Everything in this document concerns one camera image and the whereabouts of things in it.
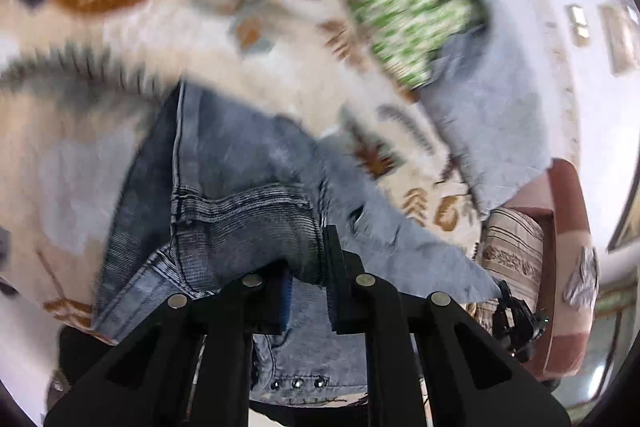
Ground blue denim jeans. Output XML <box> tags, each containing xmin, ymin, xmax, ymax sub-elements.
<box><xmin>93</xmin><ymin>82</ymin><xmax>499</xmax><ymax>407</ymax></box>

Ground silver leaf cushion ornament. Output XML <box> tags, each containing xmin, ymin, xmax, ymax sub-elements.
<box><xmin>563</xmin><ymin>247</ymin><xmax>600</xmax><ymax>309</ymax></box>

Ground striped floral beige pillow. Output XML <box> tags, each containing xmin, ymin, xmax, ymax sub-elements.
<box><xmin>474</xmin><ymin>208</ymin><xmax>544</xmax><ymax>312</ymax></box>

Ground grey quilted pillow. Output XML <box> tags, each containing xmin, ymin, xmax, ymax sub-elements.
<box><xmin>419</xmin><ymin>0</ymin><xmax>551</xmax><ymax>218</ymax></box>

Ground leaf pattern fleece blanket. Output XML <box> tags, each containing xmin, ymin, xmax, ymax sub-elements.
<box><xmin>1</xmin><ymin>0</ymin><xmax>480</xmax><ymax>331</ymax></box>

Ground wall switch plate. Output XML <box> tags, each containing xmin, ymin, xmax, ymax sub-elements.
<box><xmin>565</xmin><ymin>4</ymin><xmax>591</xmax><ymax>48</ymax></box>

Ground framed wall picture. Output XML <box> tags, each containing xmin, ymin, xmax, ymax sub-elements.
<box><xmin>599</xmin><ymin>0</ymin><xmax>639</xmax><ymax>76</ymax></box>

